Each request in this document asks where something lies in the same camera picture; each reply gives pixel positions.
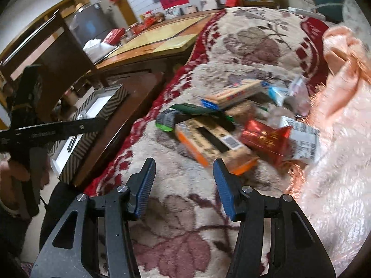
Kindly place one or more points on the tan cracker packet blue end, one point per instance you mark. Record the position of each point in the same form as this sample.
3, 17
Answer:
234, 94

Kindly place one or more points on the floral red beige blanket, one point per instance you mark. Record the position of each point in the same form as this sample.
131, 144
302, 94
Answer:
179, 231

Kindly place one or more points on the clear blue snack packet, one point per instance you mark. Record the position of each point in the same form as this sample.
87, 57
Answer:
276, 92

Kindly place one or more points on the small photo frame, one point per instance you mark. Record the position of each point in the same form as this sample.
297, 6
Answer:
174, 11
190, 9

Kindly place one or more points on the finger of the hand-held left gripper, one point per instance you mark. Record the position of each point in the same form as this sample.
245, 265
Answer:
84, 127

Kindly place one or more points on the clear cake packet with label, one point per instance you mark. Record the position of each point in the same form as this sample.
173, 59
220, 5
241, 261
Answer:
304, 142

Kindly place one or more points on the red foil snack packet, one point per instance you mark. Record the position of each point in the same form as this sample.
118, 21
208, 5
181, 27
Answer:
263, 139

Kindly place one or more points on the grey refrigerator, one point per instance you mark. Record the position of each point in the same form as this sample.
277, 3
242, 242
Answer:
87, 23

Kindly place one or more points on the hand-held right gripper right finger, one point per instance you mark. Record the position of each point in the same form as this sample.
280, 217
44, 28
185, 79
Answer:
224, 191

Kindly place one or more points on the person's left hand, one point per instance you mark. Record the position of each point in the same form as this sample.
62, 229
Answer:
11, 170

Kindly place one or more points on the grey green snack packet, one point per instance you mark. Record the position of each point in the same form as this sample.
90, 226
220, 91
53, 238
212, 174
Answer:
166, 118

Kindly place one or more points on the white plastic bag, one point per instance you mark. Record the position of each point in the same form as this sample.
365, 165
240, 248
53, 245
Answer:
97, 49

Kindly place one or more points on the pink fluffy blanket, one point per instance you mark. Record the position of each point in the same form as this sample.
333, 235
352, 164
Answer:
333, 179

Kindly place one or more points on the person's left forearm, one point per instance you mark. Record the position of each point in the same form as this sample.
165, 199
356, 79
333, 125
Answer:
10, 237

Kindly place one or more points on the striped cardboard box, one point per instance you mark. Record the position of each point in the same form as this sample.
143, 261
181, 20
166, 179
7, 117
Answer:
87, 150

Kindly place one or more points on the dark wooden chair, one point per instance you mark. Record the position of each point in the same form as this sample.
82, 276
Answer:
130, 107

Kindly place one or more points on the long orange cracker packet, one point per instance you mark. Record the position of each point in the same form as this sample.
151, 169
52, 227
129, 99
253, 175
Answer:
203, 142

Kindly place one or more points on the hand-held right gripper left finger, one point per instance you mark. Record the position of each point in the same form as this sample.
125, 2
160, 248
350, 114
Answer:
143, 191

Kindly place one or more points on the plush toys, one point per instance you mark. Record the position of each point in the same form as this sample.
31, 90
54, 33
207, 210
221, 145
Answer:
150, 16

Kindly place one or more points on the red bag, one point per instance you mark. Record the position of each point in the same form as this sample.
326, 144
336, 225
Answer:
114, 36

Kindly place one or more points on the large photo frame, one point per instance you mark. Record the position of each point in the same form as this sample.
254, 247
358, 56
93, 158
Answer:
208, 0

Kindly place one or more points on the wooden table with yellow inlay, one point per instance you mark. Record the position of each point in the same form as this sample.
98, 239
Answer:
150, 43

